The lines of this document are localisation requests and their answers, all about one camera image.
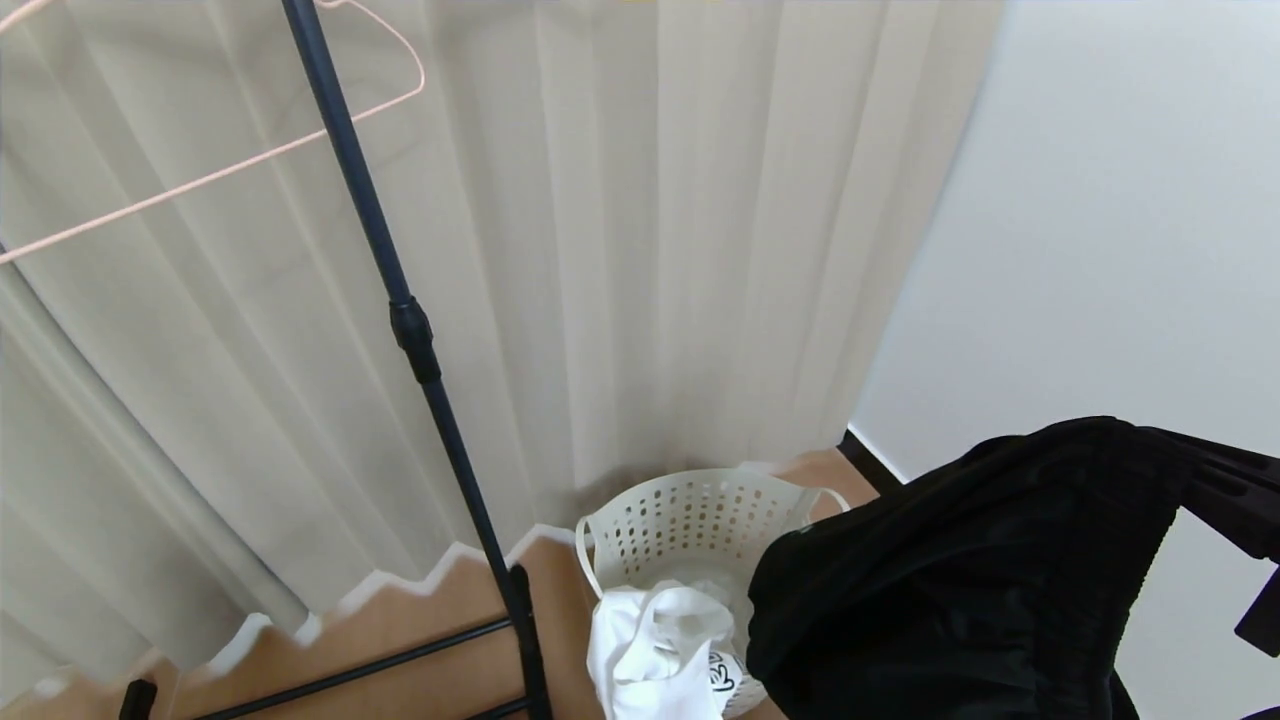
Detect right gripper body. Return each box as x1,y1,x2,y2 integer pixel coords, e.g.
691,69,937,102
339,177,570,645
1235,565,1280,656

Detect black shorts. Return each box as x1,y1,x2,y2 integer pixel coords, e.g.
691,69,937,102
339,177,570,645
745,416,1201,720

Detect white printed t-shirt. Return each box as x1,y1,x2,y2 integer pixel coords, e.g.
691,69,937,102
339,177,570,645
586,583,751,720

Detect pink clothes hanger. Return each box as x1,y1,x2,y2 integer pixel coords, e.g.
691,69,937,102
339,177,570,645
0,0,427,266

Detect white laundry basket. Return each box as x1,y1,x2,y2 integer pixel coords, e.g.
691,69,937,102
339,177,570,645
575,468,851,719

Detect black clothes rack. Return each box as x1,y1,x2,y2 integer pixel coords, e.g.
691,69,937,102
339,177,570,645
118,0,554,720

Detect beige curtain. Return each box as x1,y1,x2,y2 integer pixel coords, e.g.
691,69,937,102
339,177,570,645
0,0,1006,701

